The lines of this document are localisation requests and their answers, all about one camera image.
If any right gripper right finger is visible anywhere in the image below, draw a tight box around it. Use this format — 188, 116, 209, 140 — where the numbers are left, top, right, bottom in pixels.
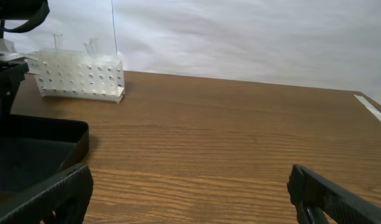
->
286, 164, 381, 224

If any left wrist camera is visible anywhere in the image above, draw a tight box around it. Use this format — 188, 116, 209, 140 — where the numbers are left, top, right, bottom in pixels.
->
0, 38, 42, 75

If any black cable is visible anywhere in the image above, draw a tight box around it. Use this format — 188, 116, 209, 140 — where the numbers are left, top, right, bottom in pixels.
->
0, 1, 50, 40

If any white test tube rack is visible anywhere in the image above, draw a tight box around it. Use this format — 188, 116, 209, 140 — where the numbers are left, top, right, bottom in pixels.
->
31, 49, 126, 104

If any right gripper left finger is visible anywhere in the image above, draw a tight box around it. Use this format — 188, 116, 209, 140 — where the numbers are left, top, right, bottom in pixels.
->
0, 162, 94, 224

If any black tray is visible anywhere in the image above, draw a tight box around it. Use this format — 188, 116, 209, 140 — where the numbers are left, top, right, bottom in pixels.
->
0, 114, 90, 203

